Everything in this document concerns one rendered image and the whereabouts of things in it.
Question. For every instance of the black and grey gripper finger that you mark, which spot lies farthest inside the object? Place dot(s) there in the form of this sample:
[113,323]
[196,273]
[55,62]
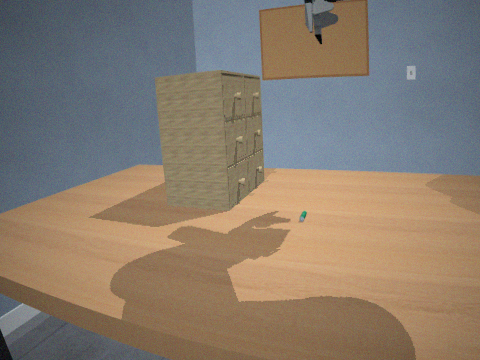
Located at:
[315,8]
[321,21]

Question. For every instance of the tan wooden chest of drawers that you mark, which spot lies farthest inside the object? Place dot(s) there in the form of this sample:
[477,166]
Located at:
[193,142]

